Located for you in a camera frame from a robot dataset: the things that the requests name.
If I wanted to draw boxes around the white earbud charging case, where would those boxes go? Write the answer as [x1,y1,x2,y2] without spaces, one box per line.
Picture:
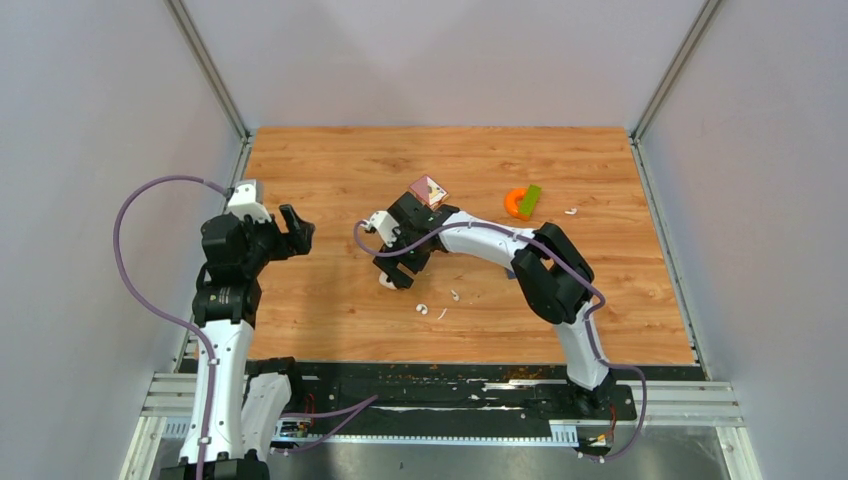
[378,272,397,290]

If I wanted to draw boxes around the playing card box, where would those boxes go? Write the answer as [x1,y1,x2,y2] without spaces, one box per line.
[408,175,449,210]

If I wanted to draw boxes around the left aluminium corner post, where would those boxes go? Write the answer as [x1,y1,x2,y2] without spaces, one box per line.
[164,0,252,143]

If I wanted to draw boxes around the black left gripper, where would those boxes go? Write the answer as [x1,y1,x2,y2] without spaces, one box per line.
[237,203,314,276]

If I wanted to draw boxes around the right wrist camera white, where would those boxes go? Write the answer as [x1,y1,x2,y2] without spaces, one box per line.
[365,210,399,247]

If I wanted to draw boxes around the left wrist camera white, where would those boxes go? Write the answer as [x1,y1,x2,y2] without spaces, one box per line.
[224,179,272,224]

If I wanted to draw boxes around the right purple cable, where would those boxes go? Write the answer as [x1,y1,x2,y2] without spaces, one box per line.
[352,220,648,464]

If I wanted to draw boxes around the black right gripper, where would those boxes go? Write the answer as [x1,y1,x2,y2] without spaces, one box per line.
[374,225,431,289]

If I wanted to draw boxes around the purple cable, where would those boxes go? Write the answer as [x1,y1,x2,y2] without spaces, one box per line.
[352,220,648,464]
[112,175,230,480]

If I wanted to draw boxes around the orange ring toy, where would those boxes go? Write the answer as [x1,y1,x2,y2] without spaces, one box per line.
[503,188,531,221]

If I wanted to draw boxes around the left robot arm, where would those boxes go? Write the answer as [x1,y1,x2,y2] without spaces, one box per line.
[160,204,315,479]

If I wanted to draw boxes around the aluminium corner post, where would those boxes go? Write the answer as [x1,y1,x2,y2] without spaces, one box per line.
[164,0,252,143]
[630,0,724,143]

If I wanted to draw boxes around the right aluminium corner post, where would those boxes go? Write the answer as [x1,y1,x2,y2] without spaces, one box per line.
[630,0,724,143]

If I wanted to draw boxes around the green building block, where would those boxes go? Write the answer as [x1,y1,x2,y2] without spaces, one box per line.
[518,184,542,220]

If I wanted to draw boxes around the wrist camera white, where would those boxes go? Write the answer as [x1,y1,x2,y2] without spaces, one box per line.
[365,210,399,247]
[224,179,272,224]

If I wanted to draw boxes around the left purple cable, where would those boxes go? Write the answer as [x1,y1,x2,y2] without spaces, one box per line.
[112,175,230,480]

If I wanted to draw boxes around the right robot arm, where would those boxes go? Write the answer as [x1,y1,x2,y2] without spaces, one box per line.
[354,193,613,418]

